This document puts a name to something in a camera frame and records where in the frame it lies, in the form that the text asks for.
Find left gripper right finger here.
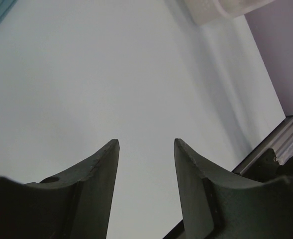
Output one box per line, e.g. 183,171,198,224
174,138,266,239

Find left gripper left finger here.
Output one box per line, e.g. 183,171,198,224
23,139,120,239

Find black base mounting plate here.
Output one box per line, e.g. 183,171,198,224
162,154,293,239

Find white perforated plastic basket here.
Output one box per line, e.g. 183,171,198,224
184,0,274,25

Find front aluminium frame rail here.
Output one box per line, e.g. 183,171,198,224
232,116,293,176

